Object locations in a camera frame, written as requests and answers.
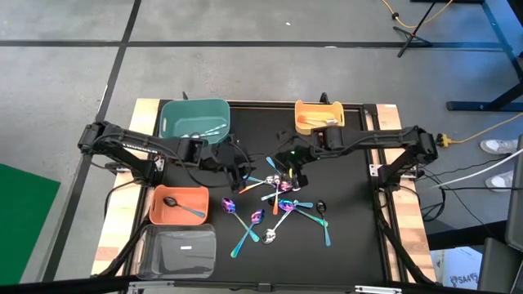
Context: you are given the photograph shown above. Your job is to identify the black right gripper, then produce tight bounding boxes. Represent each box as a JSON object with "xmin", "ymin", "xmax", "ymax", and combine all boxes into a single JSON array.
[{"xmin": 280, "ymin": 136, "xmax": 318, "ymax": 192}]

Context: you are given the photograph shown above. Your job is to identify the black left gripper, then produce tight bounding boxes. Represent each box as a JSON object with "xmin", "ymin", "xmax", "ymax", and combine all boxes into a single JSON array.
[{"xmin": 206, "ymin": 140, "xmax": 250, "ymax": 194}]

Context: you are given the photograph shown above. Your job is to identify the silver spoon orange handle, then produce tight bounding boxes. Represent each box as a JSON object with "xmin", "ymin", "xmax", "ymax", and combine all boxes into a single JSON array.
[
  {"xmin": 238, "ymin": 175, "xmax": 274, "ymax": 195},
  {"xmin": 300, "ymin": 118, "xmax": 338, "ymax": 127},
  {"xmin": 297, "ymin": 115, "xmax": 339, "ymax": 125},
  {"xmin": 270, "ymin": 174, "xmax": 282, "ymax": 216}
]

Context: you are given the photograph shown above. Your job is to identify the black spoon blue handle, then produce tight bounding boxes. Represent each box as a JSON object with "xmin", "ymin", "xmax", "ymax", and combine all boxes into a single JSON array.
[
  {"xmin": 316, "ymin": 199, "xmax": 332, "ymax": 247},
  {"xmin": 267, "ymin": 198, "xmax": 315, "ymax": 208},
  {"xmin": 163, "ymin": 196, "xmax": 207, "ymax": 218}
]

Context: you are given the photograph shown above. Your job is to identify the orange plastic bin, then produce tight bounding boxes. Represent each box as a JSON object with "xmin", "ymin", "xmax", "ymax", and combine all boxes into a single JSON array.
[{"xmin": 148, "ymin": 184, "xmax": 210, "ymax": 226}]

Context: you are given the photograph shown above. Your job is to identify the yellow plastic bin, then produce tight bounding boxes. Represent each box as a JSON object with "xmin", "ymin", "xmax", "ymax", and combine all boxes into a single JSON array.
[{"xmin": 293, "ymin": 100, "xmax": 346, "ymax": 136}]

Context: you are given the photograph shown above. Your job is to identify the teal plastic bin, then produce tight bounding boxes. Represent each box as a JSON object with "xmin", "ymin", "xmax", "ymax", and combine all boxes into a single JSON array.
[{"xmin": 158, "ymin": 97, "xmax": 232, "ymax": 145}]

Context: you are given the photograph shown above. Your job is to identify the clear plastic bin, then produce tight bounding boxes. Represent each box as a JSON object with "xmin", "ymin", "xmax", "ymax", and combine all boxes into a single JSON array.
[{"xmin": 134, "ymin": 223, "xmax": 217, "ymax": 281}]

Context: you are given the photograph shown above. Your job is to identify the white cardboard box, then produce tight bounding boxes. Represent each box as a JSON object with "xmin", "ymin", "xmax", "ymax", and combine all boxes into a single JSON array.
[{"xmin": 431, "ymin": 246, "xmax": 484, "ymax": 292}]

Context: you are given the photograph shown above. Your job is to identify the black tripod stand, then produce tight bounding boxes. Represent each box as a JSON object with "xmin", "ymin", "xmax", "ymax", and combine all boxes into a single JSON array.
[{"xmin": 391, "ymin": 0, "xmax": 439, "ymax": 59}]

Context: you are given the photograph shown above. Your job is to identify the person's foot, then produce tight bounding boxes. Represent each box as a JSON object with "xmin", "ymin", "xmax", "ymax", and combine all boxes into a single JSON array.
[
  {"xmin": 480, "ymin": 138, "xmax": 523, "ymax": 155},
  {"xmin": 485, "ymin": 170, "xmax": 516, "ymax": 193}
]

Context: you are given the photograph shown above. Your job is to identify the black chair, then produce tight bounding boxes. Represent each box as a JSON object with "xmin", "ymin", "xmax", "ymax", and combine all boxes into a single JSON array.
[{"xmin": 476, "ymin": 133, "xmax": 523, "ymax": 294}]

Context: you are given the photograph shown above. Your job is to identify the green floor mat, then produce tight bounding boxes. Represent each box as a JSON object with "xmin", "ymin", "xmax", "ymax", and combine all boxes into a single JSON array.
[{"xmin": 0, "ymin": 163, "xmax": 62, "ymax": 286}]

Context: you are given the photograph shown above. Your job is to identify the yellow cord with plug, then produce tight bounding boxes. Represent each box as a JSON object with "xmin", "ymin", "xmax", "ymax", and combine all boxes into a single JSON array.
[{"xmin": 435, "ymin": 112, "xmax": 523, "ymax": 149}]

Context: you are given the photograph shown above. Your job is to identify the thin black cable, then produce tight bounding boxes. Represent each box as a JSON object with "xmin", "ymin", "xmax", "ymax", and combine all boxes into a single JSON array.
[{"xmin": 439, "ymin": 185, "xmax": 523, "ymax": 193}]

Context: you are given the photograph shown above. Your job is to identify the yellow extension cord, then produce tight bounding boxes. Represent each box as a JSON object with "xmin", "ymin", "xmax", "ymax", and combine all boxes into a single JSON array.
[{"xmin": 381, "ymin": 0, "xmax": 455, "ymax": 29}]

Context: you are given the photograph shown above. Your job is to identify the black frame bar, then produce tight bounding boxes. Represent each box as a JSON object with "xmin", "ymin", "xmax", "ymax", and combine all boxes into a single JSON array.
[{"xmin": 0, "ymin": 274, "xmax": 523, "ymax": 294}]

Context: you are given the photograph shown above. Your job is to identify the white cable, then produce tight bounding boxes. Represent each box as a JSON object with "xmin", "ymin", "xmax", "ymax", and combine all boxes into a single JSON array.
[{"xmin": 431, "ymin": 147, "xmax": 523, "ymax": 190}]

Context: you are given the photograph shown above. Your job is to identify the black desk frame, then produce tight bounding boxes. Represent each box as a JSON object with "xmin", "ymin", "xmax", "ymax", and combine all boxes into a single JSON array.
[{"xmin": 410, "ymin": 0, "xmax": 523, "ymax": 113}]

